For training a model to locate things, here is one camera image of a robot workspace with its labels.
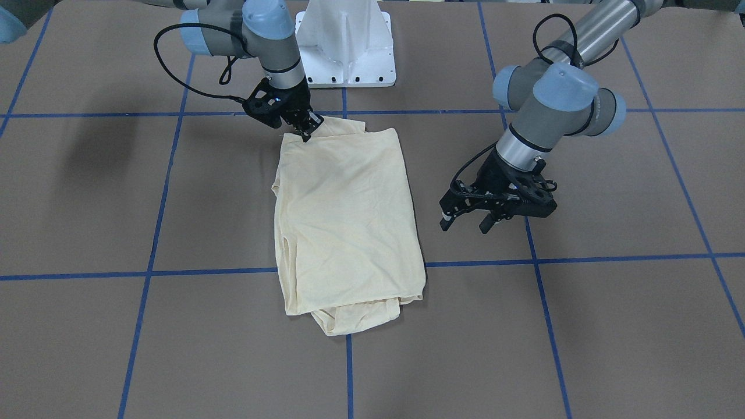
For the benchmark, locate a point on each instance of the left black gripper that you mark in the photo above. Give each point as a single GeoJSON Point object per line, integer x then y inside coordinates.
{"type": "Point", "coordinates": [490, 176]}

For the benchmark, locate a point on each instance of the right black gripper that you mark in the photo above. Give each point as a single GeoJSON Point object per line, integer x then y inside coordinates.
{"type": "Point", "coordinates": [298, 102]}

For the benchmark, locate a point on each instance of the beige long-sleeve printed shirt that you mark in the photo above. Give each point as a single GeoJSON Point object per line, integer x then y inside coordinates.
{"type": "Point", "coordinates": [345, 232]}

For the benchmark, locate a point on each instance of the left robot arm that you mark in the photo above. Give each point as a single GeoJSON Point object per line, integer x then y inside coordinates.
{"type": "Point", "coordinates": [553, 97]}

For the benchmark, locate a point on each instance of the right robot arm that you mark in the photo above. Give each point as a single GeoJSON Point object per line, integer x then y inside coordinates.
{"type": "Point", "coordinates": [263, 30]}

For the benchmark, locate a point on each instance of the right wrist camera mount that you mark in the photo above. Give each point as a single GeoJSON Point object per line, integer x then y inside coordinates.
{"type": "Point", "coordinates": [265, 104]}

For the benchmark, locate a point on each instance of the white camera mast pedestal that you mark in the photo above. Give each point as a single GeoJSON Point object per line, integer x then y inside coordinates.
{"type": "Point", "coordinates": [346, 44]}

